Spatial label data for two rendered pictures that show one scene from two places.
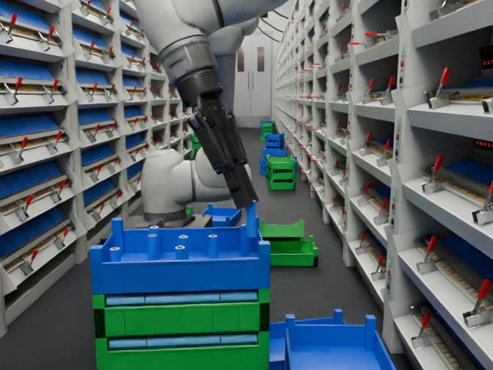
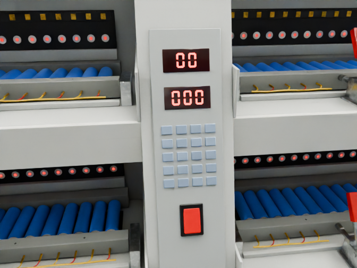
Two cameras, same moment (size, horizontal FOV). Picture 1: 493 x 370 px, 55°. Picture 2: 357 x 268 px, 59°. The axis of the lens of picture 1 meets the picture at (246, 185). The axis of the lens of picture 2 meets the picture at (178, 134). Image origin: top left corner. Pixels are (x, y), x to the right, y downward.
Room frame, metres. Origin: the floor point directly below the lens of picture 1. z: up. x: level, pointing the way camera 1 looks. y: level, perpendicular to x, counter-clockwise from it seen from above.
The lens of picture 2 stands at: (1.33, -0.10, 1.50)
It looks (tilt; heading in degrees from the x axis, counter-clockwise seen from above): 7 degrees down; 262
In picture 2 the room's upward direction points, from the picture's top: 2 degrees counter-clockwise
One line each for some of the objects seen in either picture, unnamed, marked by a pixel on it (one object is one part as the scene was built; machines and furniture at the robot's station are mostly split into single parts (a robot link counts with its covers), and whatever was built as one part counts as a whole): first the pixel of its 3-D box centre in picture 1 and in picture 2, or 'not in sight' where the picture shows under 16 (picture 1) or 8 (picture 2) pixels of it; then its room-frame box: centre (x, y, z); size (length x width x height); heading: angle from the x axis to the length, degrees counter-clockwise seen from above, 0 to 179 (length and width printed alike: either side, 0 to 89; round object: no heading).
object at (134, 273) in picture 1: (184, 249); not in sight; (0.85, 0.12, 0.44); 0.30 x 0.20 x 0.08; 95
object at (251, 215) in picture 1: (251, 217); not in sight; (0.79, -0.01, 0.52); 0.02 x 0.02 x 0.06
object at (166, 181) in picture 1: (166, 179); not in sight; (1.69, 0.29, 0.43); 0.18 x 0.16 x 0.22; 100
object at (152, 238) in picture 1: (152, 252); not in sight; (0.85, 0.18, 0.44); 0.02 x 0.02 x 0.06
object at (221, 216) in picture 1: (218, 216); not in sight; (2.64, 0.16, 0.04); 0.30 x 0.20 x 0.08; 168
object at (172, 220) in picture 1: (163, 217); not in sight; (1.66, 0.30, 0.29); 0.22 x 0.18 x 0.06; 169
